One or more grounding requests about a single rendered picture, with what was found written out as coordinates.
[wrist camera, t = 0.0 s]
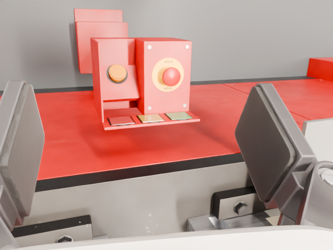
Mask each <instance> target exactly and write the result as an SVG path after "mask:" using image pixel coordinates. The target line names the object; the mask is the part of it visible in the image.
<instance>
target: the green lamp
mask: <svg viewBox="0 0 333 250"><path fill-rule="evenodd" d="M166 115H167V116H168V117H170V118H171V119H172V120H178V119H189V118H192V117H190V116H189V115H188V114H186V113H185V112H176V113H166Z"/></svg>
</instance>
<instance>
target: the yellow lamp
mask: <svg viewBox="0 0 333 250"><path fill-rule="evenodd" d="M138 117H139V118H140V120H141V121H142V122H143V123H146V122H157V121H164V120H163V119H162V118H161V117H160V116H159V115H158V114H151V115H139V116H138Z"/></svg>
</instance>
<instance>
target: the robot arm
mask: <svg viewBox="0 0 333 250"><path fill-rule="evenodd" d="M234 134H235V139H236V141H237V144H238V146H239V149H240V151H241V154H242V156H243V159H244V162H245V164H246V167H247V169H248V172H249V174H250V177H251V179H252V182H253V184H254V187H255V190H256V192H257V195H258V197H259V199H260V201H262V202H264V204H265V207H266V209H273V208H278V209H279V211H280V212H281V213H280V216H279V220H278V223H277V226H265V227H251V228H237V229H223V230H209V231H196V232H183V233H170V234H158V235H146V236H134V237H122V238H110V239H97V240H85V241H74V242H65V243H54V244H44V245H36V246H29V247H22V248H21V247H20V246H19V244H18V243H17V241H16V240H15V238H14V237H13V235H12V233H11V232H12V231H13V229H14V226H23V222H24V217H27V216H29V215H30V212H31V207H32V202H33V197H34V192H35V187H36V182H37V177H38V172H39V167H40V162H41V157H42V153H43V148H44V143H45V134H44V129H43V126H42V122H41V118H40V114H39V110H38V106H37V102H36V98H35V94H34V90H33V86H32V85H31V84H27V82H26V81H25V80H9V81H8V82H7V84H6V87H5V90H4V92H3V95H2V97H1V100H0V250H333V162H331V161H320V162H319V161H318V159H317V158H316V154H315V153H314V151H313V149H312V148H311V146H310V145H309V143H308V141H307V140H306V138H305V136H304V135H303V133H302V132H301V130H300V128H299V127H298V125H297V123H296V122H295V120H294V118H293V117H292V115H291V114H290V112H289V110H288V109H287V107H286V105H285V104H284V102H283V100H282V99H281V97H280V96H279V94H278V92H277V91H276V89H275V88H274V86H273V85H272V84H271V83H257V84H256V85H255V86H253V87H252V88H251V90H250V93H249V95H248V98H247V101H246V103H245V106H244V108H243V111H242V113H241V116H240V118H239V121H238V123H237V126H236V129H235V133H234Z"/></svg>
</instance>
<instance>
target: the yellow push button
mask: <svg viewBox="0 0 333 250"><path fill-rule="evenodd" d="M125 76H126V70H125V68H124V67H123V66H121V65H119V64H114V65H112V66H111V67H110V69H109V77H110V78H111V79H112V80H113V81H116V82H120V81H123V80H124V79H125Z"/></svg>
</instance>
